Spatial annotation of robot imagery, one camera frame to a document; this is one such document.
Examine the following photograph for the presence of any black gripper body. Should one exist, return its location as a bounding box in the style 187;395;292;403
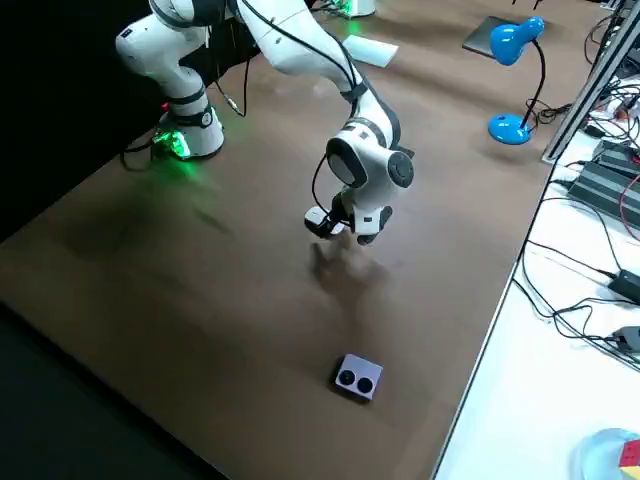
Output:
356;207;395;246

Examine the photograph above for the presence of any grey laptop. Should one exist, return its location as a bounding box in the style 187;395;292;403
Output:
461;14;524;57

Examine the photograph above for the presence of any blue desk lamp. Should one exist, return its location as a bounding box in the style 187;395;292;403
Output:
487;16;547;146

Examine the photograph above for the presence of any lilac box with two sockets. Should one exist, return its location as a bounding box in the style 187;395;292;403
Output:
331;353;385;403

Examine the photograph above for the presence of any black ridged power box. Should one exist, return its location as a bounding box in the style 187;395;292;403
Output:
592;139;640;174
567;158;640;227

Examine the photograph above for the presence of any black power adapter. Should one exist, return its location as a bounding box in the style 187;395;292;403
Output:
607;268;640;302

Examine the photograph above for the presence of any grey power adapter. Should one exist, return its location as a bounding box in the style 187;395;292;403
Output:
612;325;640;357

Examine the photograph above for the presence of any clear plastic bowl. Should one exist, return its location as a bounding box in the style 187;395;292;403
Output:
567;427;640;480

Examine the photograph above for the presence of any colourful puzzle cube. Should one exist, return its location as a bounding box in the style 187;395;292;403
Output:
617;439;640;480

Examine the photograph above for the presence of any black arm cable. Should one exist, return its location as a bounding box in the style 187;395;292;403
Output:
212;47;250;119

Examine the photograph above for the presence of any black lamp cable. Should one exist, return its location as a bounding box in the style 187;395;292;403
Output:
524;97;574;126

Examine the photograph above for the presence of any silver metal post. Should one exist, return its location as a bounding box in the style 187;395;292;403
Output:
541;0;640;165

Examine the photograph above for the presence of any black base cable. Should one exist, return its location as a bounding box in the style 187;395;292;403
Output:
119;132;169;171

